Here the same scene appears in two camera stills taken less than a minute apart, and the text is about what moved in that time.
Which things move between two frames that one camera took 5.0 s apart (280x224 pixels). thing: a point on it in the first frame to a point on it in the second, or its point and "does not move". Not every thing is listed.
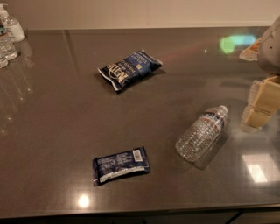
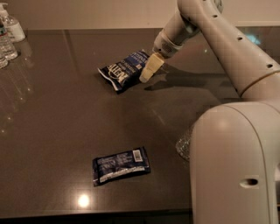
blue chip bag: [129, 69] does not move
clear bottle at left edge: [3, 58] does not move
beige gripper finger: [255, 116] to [163, 47]
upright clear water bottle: [8, 50] does not move
